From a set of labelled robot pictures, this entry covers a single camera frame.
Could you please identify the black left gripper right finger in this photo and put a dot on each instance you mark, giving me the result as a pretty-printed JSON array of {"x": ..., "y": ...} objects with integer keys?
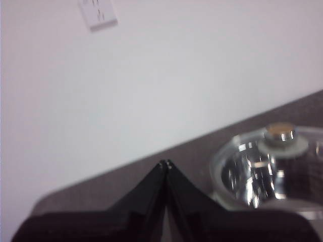
[{"x": 227, "y": 227}]

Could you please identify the white wall socket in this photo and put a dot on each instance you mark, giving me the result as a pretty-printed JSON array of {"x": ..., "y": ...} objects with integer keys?
[{"x": 101, "y": 15}]

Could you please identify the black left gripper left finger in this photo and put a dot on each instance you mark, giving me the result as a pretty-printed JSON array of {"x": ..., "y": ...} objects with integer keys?
[{"x": 101, "y": 227}]

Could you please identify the glass lid with green knob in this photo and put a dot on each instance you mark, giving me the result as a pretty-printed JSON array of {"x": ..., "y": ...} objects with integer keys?
[{"x": 252, "y": 171}]

